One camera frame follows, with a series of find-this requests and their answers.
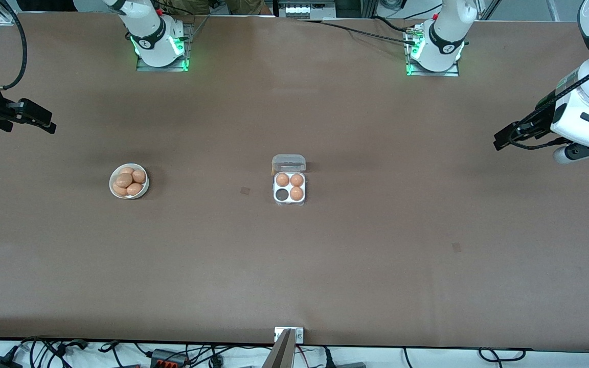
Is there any thick black cable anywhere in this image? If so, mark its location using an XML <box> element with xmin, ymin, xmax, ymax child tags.
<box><xmin>372</xmin><ymin>16</ymin><xmax>415</xmax><ymax>34</ymax></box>
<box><xmin>294</xmin><ymin>19</ymin><xmax>420</xmax><ymax>47</ymax></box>

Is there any black box with orange clips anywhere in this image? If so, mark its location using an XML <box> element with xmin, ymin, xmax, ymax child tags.
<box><xmin>150</xmin><ymin>349</ymin><xmax>189</xmax><ymax>368</ymax></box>

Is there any grey power strip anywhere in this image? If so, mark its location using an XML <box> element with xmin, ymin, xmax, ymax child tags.
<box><xmin>278</xmin><ymin>0</ymin><xmax>337</xmax><ymax>20</ymax></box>

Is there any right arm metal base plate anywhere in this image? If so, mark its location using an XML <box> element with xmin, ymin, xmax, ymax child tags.
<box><xmin>136</xmin><ymin>23</ymin><xmax>191</xmax><ymax>72</ymax></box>

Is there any white bowl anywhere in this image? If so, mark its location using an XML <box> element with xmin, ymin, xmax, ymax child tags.
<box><xmin>109</xmin><ymin>163</ymin><xmax>150</xmax><ymax>199</ymax></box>

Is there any clear plastic egg carton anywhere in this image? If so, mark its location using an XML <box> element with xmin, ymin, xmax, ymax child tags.
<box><xmin>271</xmin><ymin>154</ymin><xmax>307</xmax><ymax>206</ymax></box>

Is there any silver metal bracket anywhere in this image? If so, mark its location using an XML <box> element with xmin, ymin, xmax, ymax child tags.
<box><xmin>274</xmin><ymin>327</ymin><xmax>304</xmax><ymax>343</ymax></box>

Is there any grey camera post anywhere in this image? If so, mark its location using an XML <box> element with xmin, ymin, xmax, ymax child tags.
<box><xmin>263</xmin><ymin>329</ymin><xmax>296</xmax><ymax>368</ymax></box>

